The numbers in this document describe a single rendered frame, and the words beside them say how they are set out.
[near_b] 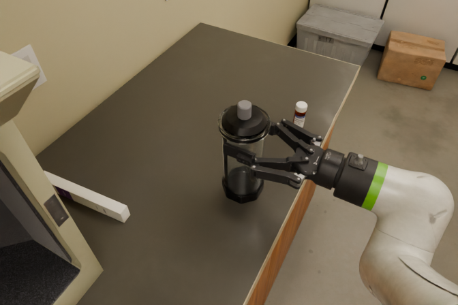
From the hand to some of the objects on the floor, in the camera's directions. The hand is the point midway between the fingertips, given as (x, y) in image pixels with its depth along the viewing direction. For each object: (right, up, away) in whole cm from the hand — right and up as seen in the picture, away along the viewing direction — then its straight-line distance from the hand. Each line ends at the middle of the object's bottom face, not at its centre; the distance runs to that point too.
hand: (245, 136), depth 75 cm
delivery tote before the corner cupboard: (+86, +67, +228) cm, 252 cm away
